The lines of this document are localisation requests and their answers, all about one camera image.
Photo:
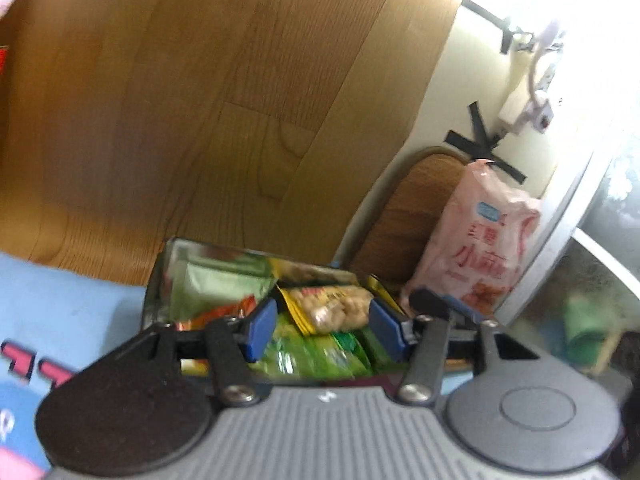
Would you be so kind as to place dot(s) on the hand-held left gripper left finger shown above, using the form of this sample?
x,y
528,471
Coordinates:
x,y
262,330

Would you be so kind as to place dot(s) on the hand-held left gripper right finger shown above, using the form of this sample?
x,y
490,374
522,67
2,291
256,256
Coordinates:
x,y
385,327

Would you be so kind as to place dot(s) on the dark storage box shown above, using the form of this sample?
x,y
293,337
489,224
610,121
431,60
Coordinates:
x,y
165,270

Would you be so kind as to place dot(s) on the dark green snack packet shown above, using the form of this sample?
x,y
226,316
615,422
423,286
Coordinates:
x,y
372,349

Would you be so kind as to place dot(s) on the yellow striped snack packet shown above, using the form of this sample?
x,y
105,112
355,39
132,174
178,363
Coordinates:
x,y
380,287

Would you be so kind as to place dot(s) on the orange snack packet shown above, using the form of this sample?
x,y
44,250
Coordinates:
x,y
225,312

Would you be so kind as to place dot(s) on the pale green snack packet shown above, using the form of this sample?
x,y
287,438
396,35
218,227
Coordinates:
x,y
220,285

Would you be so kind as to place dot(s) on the beige snack packet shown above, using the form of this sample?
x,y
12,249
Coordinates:
x,y
310,272

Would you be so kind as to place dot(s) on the wooden chair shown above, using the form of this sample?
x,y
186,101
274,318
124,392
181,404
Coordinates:
x,y
410,210

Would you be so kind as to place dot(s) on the pink plastic bag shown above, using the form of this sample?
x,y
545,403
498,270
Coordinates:
x,y
475,240

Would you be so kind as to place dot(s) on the white framed glass door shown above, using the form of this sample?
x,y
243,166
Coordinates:
x,y
560,230

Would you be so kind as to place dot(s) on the black tape cross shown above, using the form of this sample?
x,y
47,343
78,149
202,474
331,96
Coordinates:
x,y
480,147

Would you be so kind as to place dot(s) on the white power adapter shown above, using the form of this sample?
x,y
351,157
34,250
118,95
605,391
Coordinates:
x,y
520,110

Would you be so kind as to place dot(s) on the black tape strip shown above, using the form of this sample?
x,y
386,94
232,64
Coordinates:
x,y
492,17

